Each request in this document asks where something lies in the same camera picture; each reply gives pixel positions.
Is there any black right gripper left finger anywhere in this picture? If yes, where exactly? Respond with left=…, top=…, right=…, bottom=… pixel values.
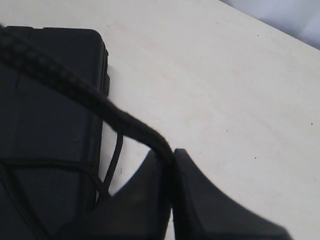
left=55, top=151, right=171, bottom=240

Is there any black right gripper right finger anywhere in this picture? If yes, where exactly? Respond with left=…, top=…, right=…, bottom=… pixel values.
left=172, top=149, right=292, bottom=240

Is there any black plastic carrying case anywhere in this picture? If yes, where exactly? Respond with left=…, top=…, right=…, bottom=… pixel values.
left=0, top=26, right=109, bottom=236

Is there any black cord with knot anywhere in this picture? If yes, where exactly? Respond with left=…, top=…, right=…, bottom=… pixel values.
left=0, top=23, right=176, bottom=240

